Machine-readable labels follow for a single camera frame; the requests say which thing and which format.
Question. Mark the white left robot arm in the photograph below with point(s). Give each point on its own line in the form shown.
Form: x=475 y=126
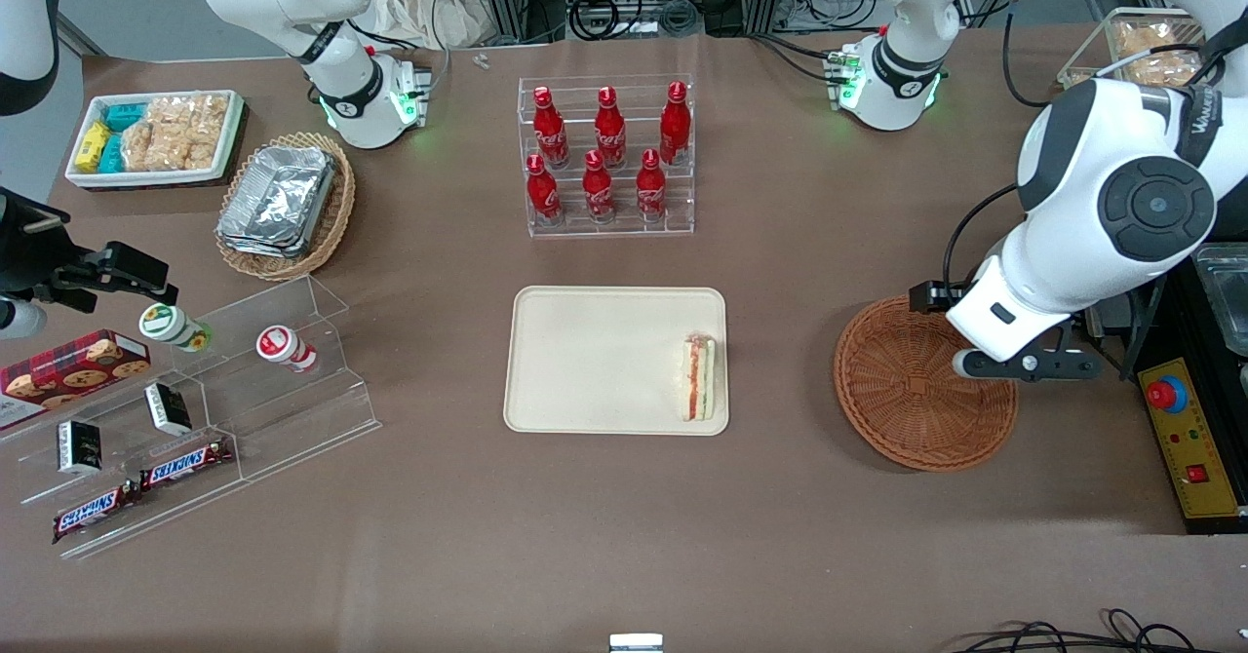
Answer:
x=1092 y=175

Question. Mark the teal snack packet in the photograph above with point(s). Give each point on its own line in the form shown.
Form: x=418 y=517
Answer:
x=125 y=115
x=112 y=154

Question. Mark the small black white box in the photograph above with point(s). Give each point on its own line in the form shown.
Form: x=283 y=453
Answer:
x=80 y=446
x=168 y=409

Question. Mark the stacked foil containers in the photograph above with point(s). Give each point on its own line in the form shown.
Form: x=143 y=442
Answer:
x=278 y=200

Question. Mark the brown table cloth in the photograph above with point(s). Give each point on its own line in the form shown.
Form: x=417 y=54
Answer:
x=439 y=556

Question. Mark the triangular sandwich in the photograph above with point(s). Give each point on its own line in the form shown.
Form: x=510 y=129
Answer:
x=698 y=380

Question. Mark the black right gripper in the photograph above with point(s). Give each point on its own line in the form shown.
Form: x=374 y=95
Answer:
x=29 y=253

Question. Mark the beige cloth bag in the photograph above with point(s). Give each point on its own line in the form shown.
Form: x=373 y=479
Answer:
x=419 y=5

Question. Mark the clear bag of fried snacks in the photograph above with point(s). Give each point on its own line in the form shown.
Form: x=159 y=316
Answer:
x=1150 y=49

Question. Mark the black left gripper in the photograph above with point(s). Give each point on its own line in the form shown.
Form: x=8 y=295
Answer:
x=934 y=295

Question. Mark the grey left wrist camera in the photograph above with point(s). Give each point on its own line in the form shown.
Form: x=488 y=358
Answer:
x=1024 y=365

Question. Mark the clear acrylic stepped shelf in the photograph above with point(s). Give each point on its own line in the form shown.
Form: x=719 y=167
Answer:
x=312 y=409
x=127 y=526

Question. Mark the yellow emergency stop box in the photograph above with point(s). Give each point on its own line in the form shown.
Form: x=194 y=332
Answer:
x=1199 y=439

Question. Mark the round brown wicker basket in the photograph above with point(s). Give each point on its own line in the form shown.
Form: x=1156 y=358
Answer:
x=907 y=409

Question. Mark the clear plastic container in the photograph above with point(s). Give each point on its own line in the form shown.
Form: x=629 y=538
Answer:
x=1224 y=292

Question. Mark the Snickers chocolate bar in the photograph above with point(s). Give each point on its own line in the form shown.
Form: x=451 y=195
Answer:
x=93 y=514
x=185 y=463

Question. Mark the red lidded yogurt cup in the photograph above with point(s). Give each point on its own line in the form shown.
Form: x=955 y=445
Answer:
x=281 y=345

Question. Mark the clear acrylic bottle rack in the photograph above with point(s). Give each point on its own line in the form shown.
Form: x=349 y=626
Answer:
x=673 y=219

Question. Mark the red cola bottle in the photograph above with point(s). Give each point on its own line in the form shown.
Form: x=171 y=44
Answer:
x=650 y=190
x=549 y=132
x=675 y=127
x=543 y=195
x=599 y=190
x=610 y=132

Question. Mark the beige plastic tray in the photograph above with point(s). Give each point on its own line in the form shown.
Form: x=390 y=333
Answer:
x=595 y=361

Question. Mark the oval tan wicker basket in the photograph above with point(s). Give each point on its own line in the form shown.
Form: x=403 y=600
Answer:
x=336 y=214

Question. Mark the yellow snack packet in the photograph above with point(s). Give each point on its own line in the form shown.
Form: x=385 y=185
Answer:
x=93 y=146

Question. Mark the red plaid cookie box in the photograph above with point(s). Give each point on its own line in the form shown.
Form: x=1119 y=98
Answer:
x=68 y=370

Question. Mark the green lidded yogurt cup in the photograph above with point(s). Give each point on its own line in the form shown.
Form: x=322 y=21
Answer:
x=166 y=325

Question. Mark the clear bag of rice crackers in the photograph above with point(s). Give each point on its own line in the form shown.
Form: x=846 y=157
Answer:
x=146 y=141
x=203 y=127

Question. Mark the white rectangular snack bin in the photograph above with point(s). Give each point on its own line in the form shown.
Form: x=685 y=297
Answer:
x=146 y=178

